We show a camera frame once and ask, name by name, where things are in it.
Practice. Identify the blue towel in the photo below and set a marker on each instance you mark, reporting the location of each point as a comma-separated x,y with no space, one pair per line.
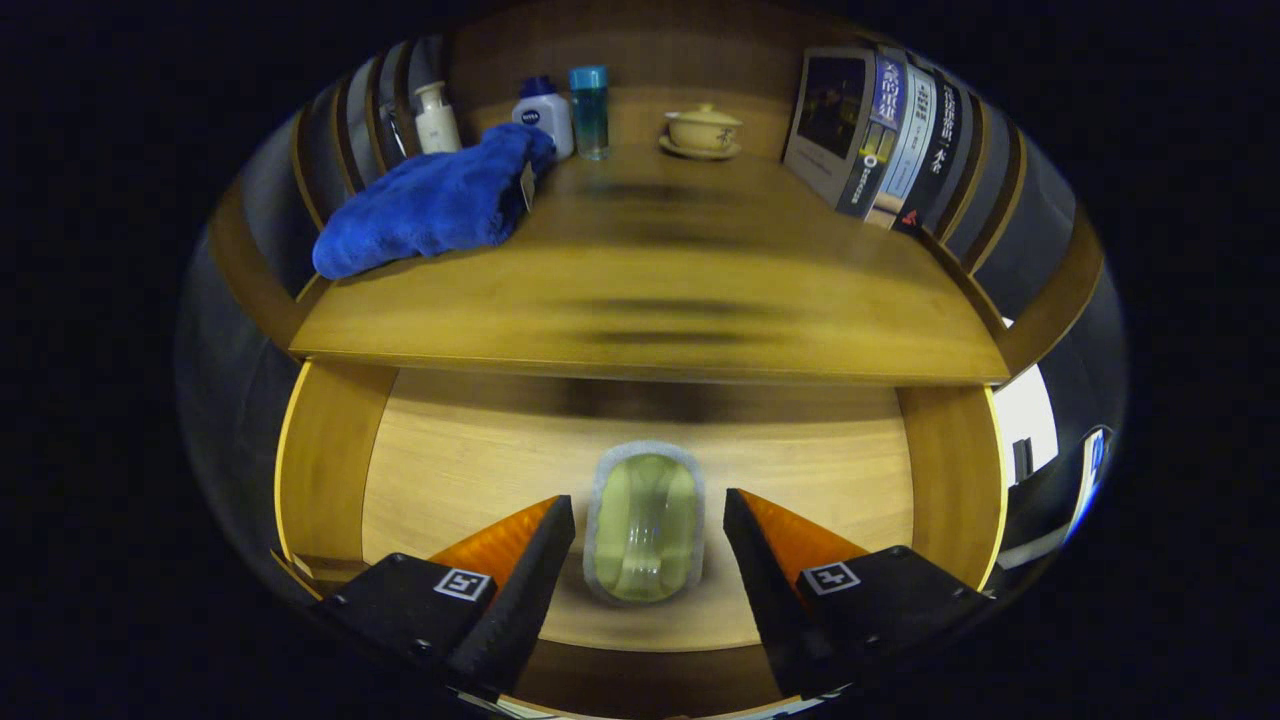
420,205

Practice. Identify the blue spine book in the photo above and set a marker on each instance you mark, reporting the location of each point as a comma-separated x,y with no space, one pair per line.
830,120

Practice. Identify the black spine book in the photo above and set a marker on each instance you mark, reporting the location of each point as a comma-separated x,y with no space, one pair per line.
942,150

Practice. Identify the wooden countertop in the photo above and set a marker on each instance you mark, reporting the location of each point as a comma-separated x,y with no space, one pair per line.
700,280

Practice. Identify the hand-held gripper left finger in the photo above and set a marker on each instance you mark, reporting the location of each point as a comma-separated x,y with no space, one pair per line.
525,590

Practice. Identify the beige lidded teacup with saucer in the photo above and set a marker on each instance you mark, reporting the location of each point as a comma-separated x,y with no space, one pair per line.
703,130

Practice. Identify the green scrub brush grey pad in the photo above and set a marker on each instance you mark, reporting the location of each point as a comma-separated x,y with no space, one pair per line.
645,520

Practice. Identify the white lotion bottle blue cap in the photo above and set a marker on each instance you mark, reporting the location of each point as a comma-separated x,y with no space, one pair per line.
548,115

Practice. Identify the white spine book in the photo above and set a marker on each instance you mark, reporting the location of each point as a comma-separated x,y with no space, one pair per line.
912,140

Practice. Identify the wooden drawer with black knob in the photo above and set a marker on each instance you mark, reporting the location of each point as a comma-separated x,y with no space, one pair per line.
800,470

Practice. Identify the white pump bottle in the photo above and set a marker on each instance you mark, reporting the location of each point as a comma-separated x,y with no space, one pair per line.
437,125

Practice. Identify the teal bottle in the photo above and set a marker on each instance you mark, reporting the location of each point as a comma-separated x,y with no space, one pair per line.
590,115

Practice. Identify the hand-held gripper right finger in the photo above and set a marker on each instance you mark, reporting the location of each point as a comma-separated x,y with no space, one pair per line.
765,590

